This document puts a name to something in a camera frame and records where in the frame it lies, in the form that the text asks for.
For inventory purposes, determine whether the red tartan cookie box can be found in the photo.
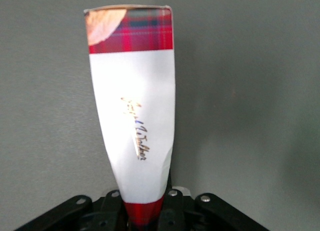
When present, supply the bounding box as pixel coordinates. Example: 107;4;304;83
82;4;176;228

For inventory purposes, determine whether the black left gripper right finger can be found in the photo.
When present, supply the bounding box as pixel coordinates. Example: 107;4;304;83
154;187;272;231

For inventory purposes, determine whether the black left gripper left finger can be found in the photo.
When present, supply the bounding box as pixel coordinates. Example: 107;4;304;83
14;189;131;231

